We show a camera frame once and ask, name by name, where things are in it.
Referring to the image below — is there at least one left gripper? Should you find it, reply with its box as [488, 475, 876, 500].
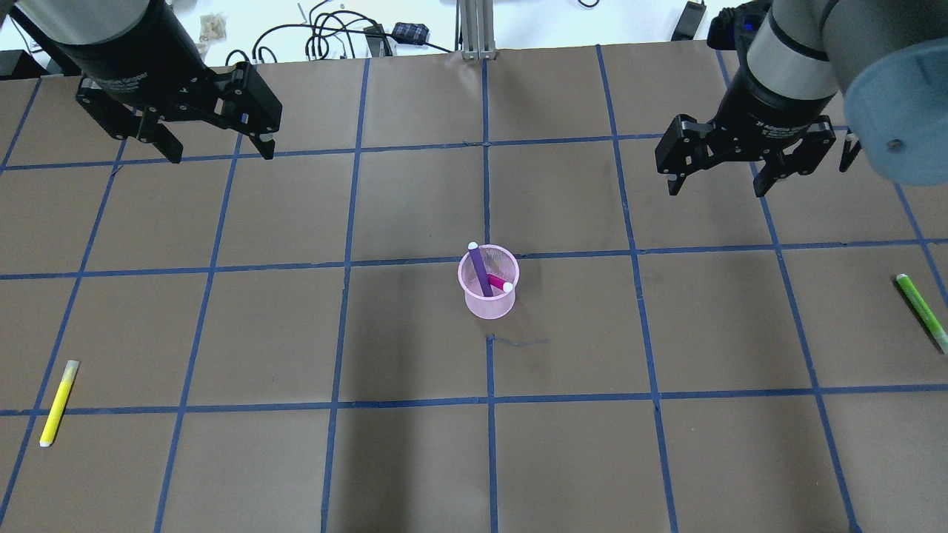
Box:
[44, 1, 282, 164]

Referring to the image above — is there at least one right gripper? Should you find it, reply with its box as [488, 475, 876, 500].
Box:
[655, 67, 836, 197]

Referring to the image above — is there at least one pink pen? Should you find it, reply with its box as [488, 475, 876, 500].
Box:
[487, 274, 515, 293]

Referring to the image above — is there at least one purple pen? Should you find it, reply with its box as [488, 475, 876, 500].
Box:
[467, 241, 493, 298]

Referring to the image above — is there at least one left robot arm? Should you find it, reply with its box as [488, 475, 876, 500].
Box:
[13, 1, 282, 164]

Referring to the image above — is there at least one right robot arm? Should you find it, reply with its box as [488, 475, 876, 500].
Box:
[655, 1, 947, 197]

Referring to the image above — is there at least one pink mesh cup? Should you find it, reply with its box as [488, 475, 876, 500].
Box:
[457, 241, 519, 320]

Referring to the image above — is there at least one black power adapter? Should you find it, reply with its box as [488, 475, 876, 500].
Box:
[670, 1, 707, 41]

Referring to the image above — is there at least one green pen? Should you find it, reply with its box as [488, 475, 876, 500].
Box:
[895, 273, 947, 355]

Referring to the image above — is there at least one yellow pen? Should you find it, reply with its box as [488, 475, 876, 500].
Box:
[39, 360, 81, 448]

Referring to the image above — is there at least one aluminium frame post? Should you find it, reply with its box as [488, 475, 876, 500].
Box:
[455, 0, 497, 61]

